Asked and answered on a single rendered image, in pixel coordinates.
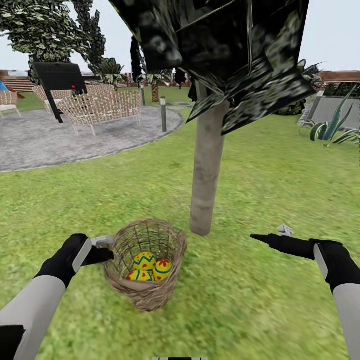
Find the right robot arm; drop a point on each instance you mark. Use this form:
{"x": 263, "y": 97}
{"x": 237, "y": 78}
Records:
{"x": 338, "y": 269}

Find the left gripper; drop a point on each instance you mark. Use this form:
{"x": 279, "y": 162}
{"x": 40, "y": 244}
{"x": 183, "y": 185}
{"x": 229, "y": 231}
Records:
{"x": 101, "y": 255}

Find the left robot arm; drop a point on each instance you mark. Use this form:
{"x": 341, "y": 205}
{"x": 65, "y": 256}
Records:
{"x": 26, "y": 319}

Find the wicker basket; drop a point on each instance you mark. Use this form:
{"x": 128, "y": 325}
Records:
{"x": 148, "y": 296}

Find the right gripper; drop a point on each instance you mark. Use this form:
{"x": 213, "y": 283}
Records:
{"x": 283, "y": 244}

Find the charcoal grill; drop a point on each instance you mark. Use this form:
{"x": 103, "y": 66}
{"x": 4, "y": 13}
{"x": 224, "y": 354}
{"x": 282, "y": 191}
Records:
{"x": 60, "y": 76}

